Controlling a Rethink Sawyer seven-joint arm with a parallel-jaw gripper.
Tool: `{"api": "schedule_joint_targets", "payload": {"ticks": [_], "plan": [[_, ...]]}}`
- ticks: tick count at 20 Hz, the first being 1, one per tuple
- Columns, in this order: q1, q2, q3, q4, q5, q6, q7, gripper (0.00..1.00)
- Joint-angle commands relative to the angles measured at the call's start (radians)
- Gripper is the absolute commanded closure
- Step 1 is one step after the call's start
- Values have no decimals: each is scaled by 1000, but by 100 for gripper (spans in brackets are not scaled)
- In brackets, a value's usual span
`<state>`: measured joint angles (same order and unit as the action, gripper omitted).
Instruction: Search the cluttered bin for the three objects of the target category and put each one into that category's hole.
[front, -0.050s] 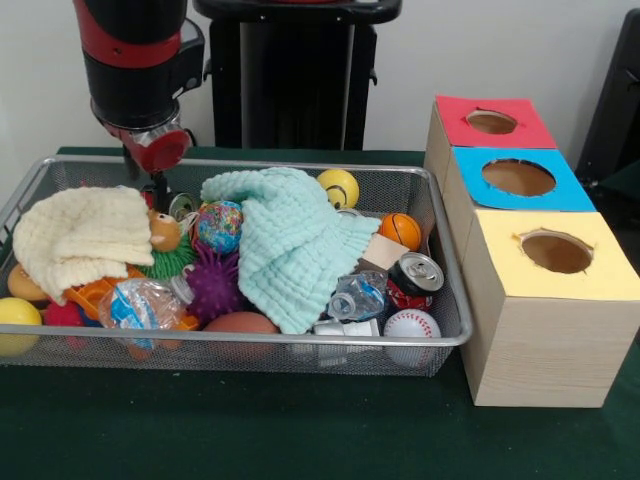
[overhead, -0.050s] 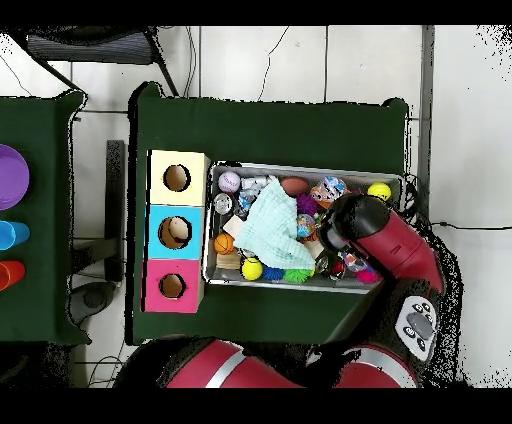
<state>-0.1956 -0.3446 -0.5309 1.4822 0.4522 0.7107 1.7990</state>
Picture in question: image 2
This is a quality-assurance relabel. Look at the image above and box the silver mesh bin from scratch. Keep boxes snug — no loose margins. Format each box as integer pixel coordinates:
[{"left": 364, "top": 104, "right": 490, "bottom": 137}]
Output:
[{"left": 202, "top": 160, "right": 405, "bottom": 295}]

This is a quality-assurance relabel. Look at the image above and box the wooden box with three holes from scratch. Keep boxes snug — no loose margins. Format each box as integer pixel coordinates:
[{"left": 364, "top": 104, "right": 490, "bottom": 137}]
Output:
[{"left": 141, "top": 149, "right": 212, "bottom": 314}]

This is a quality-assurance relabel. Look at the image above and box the mint green waffle cloth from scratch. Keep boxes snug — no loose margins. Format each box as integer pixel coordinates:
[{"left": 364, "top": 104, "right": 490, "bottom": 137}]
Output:
[{"left": 232, "top": 177, "right": 317, "bottom": 271}]

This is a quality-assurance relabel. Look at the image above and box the white baseball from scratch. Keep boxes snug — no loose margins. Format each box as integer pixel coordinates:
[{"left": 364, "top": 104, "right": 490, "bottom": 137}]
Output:
[{"left": 217, "top": 170, "right": 242, "bottom": 195}]

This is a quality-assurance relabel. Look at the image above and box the small orange basketball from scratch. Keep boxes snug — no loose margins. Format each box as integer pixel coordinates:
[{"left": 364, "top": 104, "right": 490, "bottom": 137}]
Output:
[{"left": 213, "top": 232, "right": 236, "bottom": 256}]

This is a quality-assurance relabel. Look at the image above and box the brown toy football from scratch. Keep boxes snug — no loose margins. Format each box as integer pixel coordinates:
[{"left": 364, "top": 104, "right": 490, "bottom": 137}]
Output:
[{"left": 279, "top": 176, "right": 310, "bottom": 198}]

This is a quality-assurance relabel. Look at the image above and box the purple spiky ball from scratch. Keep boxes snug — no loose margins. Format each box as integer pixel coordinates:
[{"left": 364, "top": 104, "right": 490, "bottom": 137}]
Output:
[{"left": 295, "top": 193, "right": 320, "bottom": 217}]

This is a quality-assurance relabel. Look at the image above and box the globe print ball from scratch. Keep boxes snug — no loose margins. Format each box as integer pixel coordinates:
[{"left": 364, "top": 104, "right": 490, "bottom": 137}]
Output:
[{"left": 296, "top": 213, "right": 317, "bottom": 239}]

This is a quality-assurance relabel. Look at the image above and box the yellow smiley ball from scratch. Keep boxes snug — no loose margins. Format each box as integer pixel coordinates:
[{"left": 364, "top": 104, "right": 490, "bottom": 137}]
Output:
[{"left": 240, "top": 256, "right": 264, "bottom": 282}]

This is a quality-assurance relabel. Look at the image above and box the crushed bottle with blue label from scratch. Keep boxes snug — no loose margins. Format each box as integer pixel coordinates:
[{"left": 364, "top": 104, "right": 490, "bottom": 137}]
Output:
[{"left": 309, "top": 175, "right": 347, "bottom": 209}]

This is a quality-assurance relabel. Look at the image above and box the dark green table cloth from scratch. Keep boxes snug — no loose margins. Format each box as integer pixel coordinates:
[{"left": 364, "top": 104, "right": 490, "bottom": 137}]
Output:
[
  {"left": 0, "top": 90, "right": 91, "bottom": 346},
  {"left": 127, "top": 81, "right": 409, "bottom": 353}
]

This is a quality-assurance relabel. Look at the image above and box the plain yellow ball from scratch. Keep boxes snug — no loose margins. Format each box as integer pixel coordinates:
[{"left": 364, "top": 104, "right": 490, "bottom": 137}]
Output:
[{"left": 366, "top": 182, "right": 392, "bottom": 202}]

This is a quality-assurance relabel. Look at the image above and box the black speckled bar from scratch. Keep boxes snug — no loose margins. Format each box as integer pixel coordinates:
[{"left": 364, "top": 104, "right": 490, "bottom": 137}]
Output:
[{"left": 104, "top": 139, "right": 126, "bottom": 283}]

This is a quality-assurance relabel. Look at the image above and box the grey rounded floor base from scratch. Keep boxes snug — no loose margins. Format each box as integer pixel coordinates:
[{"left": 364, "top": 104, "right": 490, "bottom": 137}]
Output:
[{"left": 67, "top": 281, "right": 117, "bottom": 326}]

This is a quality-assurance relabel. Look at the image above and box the grey mesh chair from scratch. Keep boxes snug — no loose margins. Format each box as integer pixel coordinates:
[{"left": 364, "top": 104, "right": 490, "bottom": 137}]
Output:
[{"left": 7, "top": 25, "right": 181, "bottom": 97}]

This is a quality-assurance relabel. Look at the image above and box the blue cup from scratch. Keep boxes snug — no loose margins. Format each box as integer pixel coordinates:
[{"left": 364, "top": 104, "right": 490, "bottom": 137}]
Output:
[{"left": 0, "top": 219, "right": 31, "bottom": 252}]

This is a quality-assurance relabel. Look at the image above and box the purple bowl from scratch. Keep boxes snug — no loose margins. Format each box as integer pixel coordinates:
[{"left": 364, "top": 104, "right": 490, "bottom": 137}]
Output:
[{"left": 0, "top": 143, "right": 31, "bottom": 212}]

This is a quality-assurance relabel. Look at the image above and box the orange cup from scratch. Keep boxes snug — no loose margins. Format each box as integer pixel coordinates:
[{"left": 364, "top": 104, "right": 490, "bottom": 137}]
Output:
[{"left": 0, "top": 259, "right": 26, "bottom": 292}]

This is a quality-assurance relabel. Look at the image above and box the black cable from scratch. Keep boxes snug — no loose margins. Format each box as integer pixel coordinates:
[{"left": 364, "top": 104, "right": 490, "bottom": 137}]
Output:
[{"left": 429, "top": 220, "right": 512, "bottom": 232}]

